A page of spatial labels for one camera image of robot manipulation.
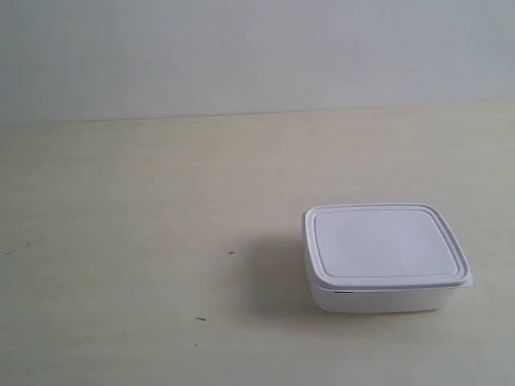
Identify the white lidded plastic container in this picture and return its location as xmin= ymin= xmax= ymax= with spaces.
xmin=302 ymin=203 xmax=473 ymax=314

